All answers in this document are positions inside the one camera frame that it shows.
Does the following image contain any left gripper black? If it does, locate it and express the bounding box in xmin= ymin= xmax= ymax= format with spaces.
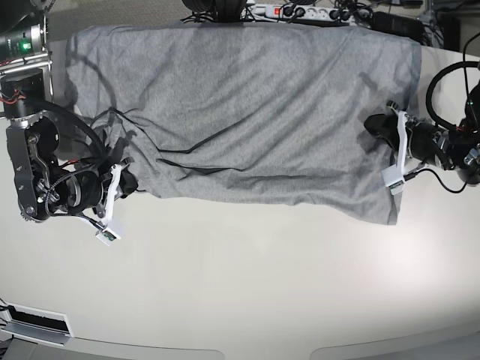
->
xmin=364 ymin=114 xmax=473 ymax=173

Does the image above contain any black power adapter box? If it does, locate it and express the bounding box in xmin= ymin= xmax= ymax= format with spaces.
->
xmin=371 ymin=11 xmax=425 ymax=43

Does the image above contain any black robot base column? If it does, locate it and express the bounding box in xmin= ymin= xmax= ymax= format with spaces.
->
xmin=215 ymin=0 xmax=245 ymax=23

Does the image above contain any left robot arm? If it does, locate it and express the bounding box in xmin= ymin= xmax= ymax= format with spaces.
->
xmin=364 ymin=34 xmax=479 ymax=195

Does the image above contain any black corrugated cable hose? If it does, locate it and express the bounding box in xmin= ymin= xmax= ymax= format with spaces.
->
xmin=37 ymin=99 xmax=110 ymax=166

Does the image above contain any grey t-shirt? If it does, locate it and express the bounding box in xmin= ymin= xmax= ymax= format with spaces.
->
xmin=65 ymin=23 xmax=422 ymax=225

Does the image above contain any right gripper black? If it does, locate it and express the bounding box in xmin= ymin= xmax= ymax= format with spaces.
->
xmin=20 ymin=164 xmax=138 ymax=221

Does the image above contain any white power strip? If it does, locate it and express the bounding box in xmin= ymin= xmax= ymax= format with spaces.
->
xmin=241 ymin=1 xmax=368 ymax=27

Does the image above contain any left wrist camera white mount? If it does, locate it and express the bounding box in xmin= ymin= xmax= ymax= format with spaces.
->
xmin=381 ymin=100 xmax=433 ymax=196

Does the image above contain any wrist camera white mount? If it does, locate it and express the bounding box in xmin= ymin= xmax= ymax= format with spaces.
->
xmin=78 ymin=157 xmax=133 ymax=246
xmin=381 ymin=100 xmax=433 ymax=196

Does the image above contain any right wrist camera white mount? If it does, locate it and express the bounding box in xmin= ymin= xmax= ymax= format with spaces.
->
xmin=78 ymin=157 xmax=133 ymax=246

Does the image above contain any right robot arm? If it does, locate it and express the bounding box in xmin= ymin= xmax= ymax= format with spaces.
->
xmin=1 ymin=1 xmax=137 ymax=230

